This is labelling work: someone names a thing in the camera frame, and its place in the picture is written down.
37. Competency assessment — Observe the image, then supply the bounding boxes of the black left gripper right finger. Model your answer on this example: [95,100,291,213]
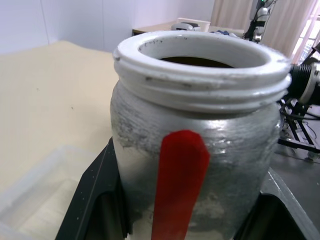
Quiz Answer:
[234,166,317,240]

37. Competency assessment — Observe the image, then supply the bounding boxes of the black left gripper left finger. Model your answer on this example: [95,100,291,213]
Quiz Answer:
[55,137,131,240]

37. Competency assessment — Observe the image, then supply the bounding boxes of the white grey threaded jar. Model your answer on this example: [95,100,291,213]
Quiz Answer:
[109,31,293,240]

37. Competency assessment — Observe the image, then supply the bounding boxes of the clear plastic box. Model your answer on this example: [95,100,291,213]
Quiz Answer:
[0,144,98,240]

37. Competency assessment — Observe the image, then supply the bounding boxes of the dark brown jar contents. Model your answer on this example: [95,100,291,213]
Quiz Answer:
[158,56,236,70]

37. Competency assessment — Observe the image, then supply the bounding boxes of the red plastic strip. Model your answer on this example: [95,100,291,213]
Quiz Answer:
[150,129,211,240]

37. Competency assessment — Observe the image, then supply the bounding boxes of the black ribbed silver device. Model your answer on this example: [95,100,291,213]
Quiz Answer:
[289,61,320,105]

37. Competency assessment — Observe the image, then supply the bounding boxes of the wooden desk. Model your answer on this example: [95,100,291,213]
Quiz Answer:
[131,21,245,39]

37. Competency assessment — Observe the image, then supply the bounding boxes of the pink sheer curtain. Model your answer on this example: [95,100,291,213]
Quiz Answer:
[291,0,320,65]

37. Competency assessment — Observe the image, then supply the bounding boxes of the grey white desktop device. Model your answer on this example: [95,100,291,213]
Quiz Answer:
[171,21,202,32]

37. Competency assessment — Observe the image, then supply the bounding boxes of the silver black background robot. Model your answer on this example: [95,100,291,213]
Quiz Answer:
[242,0,276,44]

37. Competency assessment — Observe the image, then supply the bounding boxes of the white plastic bin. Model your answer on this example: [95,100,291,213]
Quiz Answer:
[176,17,212,32]

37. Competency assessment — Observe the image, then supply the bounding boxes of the beige curtain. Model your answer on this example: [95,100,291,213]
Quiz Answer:
[209,0,256,31]

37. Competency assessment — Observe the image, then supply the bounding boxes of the black metal stand frame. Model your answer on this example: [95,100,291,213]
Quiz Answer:
[276,96,320,159]

